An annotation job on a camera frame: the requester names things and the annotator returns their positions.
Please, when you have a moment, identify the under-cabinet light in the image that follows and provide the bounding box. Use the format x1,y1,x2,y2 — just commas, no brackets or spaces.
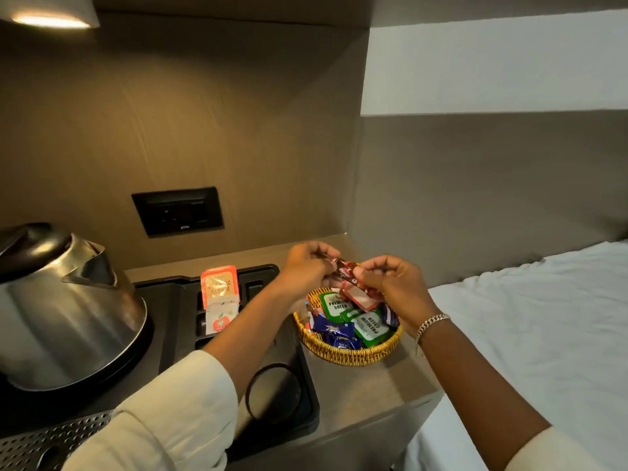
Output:
0,0,101,30

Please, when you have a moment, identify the blue foil sachet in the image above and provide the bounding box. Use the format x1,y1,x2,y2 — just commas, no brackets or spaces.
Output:
312,314,356,339
326,333,364,351

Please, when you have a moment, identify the red and white sachet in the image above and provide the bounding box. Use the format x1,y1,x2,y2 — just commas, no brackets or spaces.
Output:
339,278,384,312

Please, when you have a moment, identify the person's left forearm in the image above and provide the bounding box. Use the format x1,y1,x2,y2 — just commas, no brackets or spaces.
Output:
202,282,296,404

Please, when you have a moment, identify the person's right forearm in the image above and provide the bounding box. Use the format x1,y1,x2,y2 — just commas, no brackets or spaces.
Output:
416,316,554,471

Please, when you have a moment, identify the black plastic tray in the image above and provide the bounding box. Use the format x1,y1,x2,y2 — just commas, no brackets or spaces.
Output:
0,263,321,462

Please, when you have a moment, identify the white apple tea packet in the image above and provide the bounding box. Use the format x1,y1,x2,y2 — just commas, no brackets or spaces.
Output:
204,295,240,336

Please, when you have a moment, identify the black wall socket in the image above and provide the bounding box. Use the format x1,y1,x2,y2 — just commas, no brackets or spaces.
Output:
131,186,225,239

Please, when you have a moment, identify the person's right hand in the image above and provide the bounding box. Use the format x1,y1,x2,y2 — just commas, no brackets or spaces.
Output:
351,255,441,334

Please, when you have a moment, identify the stainless steel kettle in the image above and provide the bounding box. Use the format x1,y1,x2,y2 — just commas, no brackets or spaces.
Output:
0,222,148,392

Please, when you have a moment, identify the black kettle base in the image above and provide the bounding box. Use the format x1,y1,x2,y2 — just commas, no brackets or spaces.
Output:
0,314,156,413

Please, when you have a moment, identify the person's left hand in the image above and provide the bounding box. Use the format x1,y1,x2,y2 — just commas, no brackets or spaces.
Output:
276,240,342,303

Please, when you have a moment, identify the round wicker basket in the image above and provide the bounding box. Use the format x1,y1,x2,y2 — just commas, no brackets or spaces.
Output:
293,287,403,367

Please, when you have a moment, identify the dark red sachet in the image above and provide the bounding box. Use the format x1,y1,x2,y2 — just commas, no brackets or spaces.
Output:
327,257,362,286

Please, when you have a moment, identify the orange tea bag packet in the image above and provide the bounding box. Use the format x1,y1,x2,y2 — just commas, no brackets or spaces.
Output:
200,265,240,310

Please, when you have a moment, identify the white shirt sleeve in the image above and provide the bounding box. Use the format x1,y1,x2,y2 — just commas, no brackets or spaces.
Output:
62,350,239,471
504,426,615,471

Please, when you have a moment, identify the silver chain bracelet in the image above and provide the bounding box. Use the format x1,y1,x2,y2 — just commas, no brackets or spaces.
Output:
415,314,451,357

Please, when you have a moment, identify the green tea packet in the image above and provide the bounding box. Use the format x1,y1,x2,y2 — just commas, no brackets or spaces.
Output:
350,310,392,348
318,291,355,323

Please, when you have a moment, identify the perforated metal drip plate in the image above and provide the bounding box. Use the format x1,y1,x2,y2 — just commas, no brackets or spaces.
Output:
0,409,114,471

